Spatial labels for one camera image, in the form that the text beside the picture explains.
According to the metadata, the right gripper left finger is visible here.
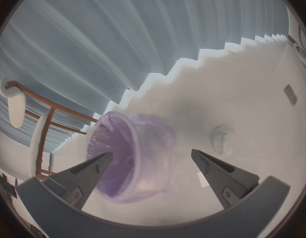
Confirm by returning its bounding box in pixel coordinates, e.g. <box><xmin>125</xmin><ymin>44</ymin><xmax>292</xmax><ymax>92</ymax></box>
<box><xmin>42</xmin><ymin>152</ymin><xmax>114</xmax><ymax>210</ymax></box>

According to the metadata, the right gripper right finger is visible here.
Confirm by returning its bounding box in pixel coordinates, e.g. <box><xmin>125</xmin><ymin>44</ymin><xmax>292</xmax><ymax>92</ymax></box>
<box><xmin>191</xmin><ymin>149</ymin><xmax>260</xmax><ymax>210</ymax></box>

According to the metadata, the purple plastic bag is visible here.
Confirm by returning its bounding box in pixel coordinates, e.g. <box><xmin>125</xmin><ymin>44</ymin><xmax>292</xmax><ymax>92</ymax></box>
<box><xmin>86</xmin><ymin>111</ymin><xmax>179</xmax><ymax>205</ymax></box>

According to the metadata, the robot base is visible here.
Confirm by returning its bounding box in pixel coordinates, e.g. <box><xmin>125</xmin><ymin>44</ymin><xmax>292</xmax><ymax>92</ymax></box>
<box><xmin>0</xmin><ymin>160</ymin><xmax>48</xmax><ymax>238</ymax></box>

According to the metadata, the white trash bin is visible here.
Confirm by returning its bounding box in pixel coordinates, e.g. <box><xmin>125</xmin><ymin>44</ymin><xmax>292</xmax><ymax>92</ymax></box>
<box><xmin>87</xmin><ymin>112</ymin><xmax>177</xmax><ymax>204</ymax></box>

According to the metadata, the crumpled white paper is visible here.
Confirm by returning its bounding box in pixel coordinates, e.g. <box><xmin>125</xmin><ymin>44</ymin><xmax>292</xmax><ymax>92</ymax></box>
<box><xmin>209</xmin><ymin>125</ymin><xmax>234</xmax><ymax>156</ymax></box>

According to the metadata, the white cushioned wooden chair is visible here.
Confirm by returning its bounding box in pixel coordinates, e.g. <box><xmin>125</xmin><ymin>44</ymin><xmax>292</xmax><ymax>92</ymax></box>
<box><xmin>0</xmin><ymin>77</ymin><xmax>100</xmax><ymax>181</ymax></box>

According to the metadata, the pale blue curtain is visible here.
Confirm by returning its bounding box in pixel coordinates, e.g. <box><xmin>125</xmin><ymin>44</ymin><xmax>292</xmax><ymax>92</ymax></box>
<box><xmin>0</xmin><ymin>0</ymin><xmax>289</xmax><ymax>153</ymax></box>

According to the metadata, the white rimmed green basin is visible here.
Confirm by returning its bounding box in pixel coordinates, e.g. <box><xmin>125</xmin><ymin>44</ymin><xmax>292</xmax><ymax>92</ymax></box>
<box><xmin>293</xmin><ymin>42</ymin><xmax>306</xmax><ymax>65</ymax></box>

